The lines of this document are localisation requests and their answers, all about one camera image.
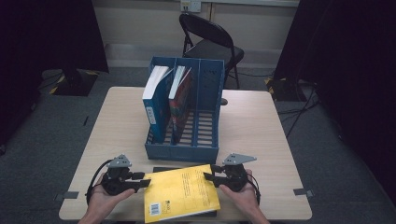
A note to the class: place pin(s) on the grey tape strip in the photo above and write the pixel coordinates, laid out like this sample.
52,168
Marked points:
303,193
70,195

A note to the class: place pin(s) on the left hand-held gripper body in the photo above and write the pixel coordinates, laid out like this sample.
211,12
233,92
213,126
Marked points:
116,183

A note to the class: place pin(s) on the person's right hand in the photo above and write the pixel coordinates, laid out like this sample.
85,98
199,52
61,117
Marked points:
246,199

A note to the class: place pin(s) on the person's left hand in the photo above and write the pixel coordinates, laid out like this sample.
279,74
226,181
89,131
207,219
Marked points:
102,203

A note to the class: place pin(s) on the white wall socket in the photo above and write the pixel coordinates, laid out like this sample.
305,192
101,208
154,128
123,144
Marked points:
190,5

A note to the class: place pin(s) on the blue plastic file rack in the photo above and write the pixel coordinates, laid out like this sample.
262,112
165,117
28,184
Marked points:
207,93

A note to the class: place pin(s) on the black folding chair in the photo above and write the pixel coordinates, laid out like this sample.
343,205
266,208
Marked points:
214,49

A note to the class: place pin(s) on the blue book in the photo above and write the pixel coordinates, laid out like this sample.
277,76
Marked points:
158,112

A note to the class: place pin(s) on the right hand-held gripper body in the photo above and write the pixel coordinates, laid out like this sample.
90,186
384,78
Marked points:
235,179

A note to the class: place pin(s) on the black stand base yellow stripes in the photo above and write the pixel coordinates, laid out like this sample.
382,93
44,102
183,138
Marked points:
285,90
74,82

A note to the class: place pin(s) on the black curtain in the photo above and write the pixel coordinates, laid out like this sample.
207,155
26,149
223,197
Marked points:
351,62
46,34

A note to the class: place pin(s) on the yellow book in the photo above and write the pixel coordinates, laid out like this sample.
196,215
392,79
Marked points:
180,193

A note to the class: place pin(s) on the red book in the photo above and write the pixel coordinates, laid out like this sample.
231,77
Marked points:
180,105

